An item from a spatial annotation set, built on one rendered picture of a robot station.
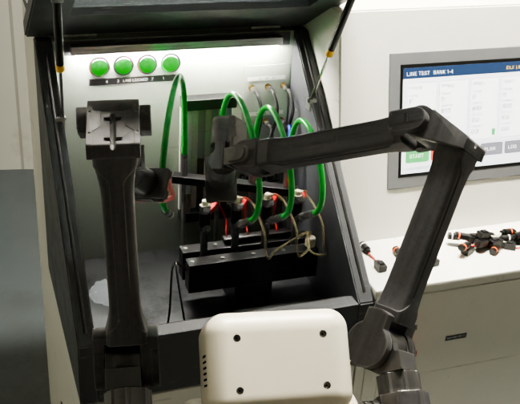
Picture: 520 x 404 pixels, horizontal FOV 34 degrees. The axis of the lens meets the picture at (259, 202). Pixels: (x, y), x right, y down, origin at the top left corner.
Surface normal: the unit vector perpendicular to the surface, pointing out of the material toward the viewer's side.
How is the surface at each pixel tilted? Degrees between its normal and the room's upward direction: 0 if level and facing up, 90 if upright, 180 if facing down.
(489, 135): 76
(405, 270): 55
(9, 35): 90
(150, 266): 0
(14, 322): 0
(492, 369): 90
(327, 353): 48
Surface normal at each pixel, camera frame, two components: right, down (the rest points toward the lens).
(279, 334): 0.16, -0.24
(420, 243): -0.55, -0.26
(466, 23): 0.33, 0.24
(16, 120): 0.16, 0.47
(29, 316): 0.06, -0.88
